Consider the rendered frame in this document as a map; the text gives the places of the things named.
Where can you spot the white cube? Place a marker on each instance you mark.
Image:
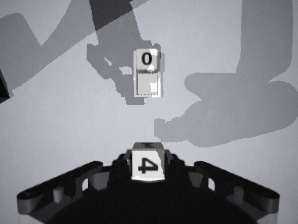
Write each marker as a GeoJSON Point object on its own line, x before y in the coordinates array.
{"type": "Point", "coordinates": [148, 161]}
{"type": "Point", "coordinates": [146, 61]}

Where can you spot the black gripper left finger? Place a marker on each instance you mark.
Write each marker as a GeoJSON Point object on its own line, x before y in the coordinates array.
{"type": "Point", "coordinates": [36, 205]}

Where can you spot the white rectangular tray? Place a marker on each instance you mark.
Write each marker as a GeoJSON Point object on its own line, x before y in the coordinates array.
{"type": "Point", "coordinates": [147, 85]}

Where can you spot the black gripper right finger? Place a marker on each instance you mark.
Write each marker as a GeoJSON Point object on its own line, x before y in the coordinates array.
{"type": "Point", "coordinates": [260, 202]}

